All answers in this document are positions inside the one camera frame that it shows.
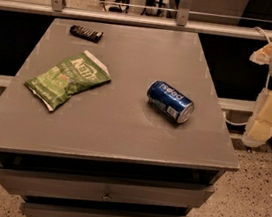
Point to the green chip bag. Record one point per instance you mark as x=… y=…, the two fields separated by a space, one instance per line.
x=71 y=76

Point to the grey drawer cabinet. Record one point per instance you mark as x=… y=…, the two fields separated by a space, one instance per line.
x=114 y=130

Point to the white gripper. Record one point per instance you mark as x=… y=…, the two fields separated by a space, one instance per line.
x=259 y=128

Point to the top grey drawer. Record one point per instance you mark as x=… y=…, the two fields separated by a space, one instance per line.
x=91 y=188

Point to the blue pepsi can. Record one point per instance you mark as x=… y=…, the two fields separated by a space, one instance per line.
x=170 y=101

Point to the metal railing frame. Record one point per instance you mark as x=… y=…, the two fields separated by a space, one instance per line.
x=246 y=18

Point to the dark snack bar wrapper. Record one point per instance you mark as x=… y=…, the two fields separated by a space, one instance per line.
x=86 y=33

